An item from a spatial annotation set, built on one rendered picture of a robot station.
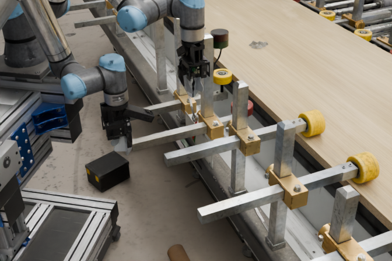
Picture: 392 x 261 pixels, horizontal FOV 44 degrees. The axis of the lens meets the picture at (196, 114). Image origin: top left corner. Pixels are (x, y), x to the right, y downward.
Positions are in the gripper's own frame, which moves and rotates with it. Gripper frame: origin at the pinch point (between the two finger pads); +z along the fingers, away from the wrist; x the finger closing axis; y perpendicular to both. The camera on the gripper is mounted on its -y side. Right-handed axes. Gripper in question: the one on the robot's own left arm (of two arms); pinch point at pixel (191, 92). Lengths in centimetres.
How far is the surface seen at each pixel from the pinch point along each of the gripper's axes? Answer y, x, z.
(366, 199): 56, 28, 11
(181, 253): -17, -1, 93
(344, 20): -64, 112, 15
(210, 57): -3.7, 8.6, -9.4
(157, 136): -0.8, -12.5, 14.5
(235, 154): 20.7, 6.1, 13.0
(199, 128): 0.1, 2.4, 14.8
